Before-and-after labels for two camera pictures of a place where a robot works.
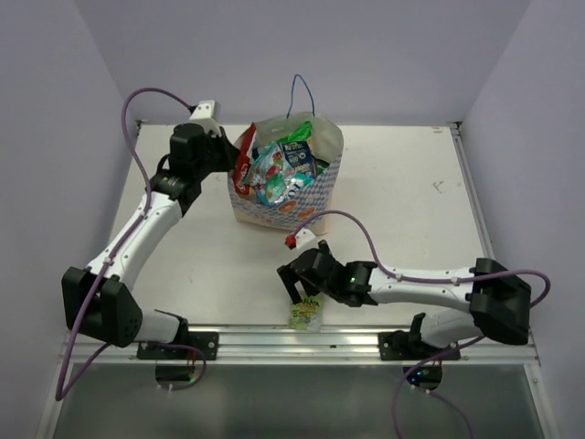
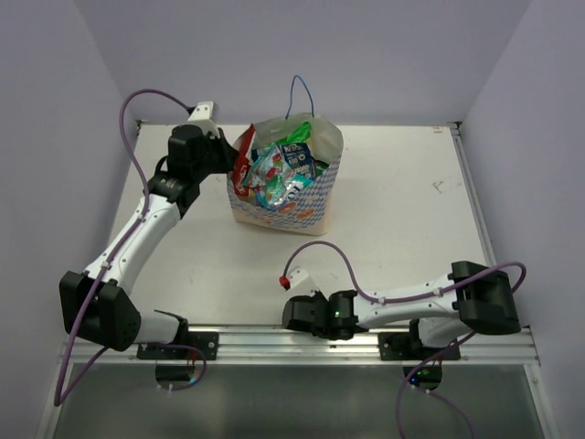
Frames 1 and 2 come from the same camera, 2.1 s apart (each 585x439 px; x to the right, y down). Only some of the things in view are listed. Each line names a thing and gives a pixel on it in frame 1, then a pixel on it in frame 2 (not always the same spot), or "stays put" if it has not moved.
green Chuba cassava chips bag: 300,134 stays put
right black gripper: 290,279 → 317,295
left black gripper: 229,153 stays put
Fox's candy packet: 270,176 stays put
